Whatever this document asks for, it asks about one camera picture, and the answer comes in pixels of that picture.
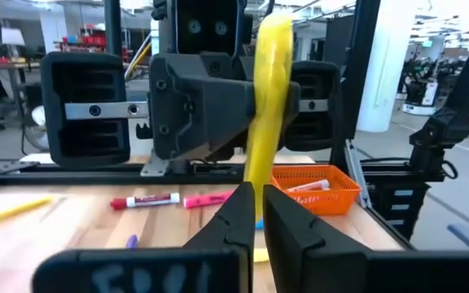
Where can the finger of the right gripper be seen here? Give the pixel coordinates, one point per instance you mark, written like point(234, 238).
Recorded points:
point(294, 93)
point(202, 114)

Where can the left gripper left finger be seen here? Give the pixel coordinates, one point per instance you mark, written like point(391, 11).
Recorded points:
point(236, 224)

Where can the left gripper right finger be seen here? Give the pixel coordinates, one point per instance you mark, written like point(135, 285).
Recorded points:
point(287, 228)

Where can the yellow highlighter marker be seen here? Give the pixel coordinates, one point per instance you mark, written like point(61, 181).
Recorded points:
point(270, 81)

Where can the pink Expo dry-erase marker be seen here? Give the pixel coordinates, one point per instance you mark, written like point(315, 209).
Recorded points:
point(309, 186)

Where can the red Expo dry-erase marker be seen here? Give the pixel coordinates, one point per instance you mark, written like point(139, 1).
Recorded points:
point(145, 201)

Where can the purple thin pen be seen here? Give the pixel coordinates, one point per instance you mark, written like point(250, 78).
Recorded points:
point(132, 243)

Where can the pink highlighter marker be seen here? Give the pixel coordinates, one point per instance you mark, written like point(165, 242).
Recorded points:
point(206, 199)

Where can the orange plastic basket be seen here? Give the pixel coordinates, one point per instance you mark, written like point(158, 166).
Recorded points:
point(320, 205)

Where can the shelving rack red bins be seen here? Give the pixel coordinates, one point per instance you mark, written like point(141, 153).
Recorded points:
point(92, 40)

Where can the white round pillar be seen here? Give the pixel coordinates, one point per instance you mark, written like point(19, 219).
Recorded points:
point(389, 81)

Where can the yellow thin pen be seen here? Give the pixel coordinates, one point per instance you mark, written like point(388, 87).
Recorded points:
point(20, 208)

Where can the black jointed stand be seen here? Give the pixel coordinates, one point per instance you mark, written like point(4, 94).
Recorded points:
point(438, 130)

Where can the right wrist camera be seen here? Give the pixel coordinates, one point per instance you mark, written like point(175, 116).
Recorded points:
point(206, 28)

